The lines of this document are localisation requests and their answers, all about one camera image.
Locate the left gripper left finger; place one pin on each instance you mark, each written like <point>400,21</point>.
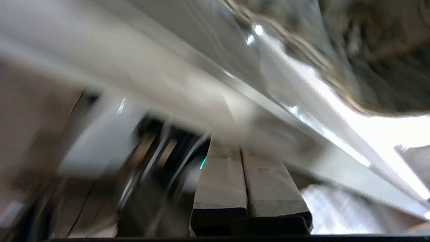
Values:
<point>221,181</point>

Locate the white cabinet drawer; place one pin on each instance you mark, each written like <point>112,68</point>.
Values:
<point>235,84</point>

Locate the grey-green denim shorts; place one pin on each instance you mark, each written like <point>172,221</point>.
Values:
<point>369,40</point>

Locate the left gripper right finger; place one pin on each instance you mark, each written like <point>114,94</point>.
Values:
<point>272,185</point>

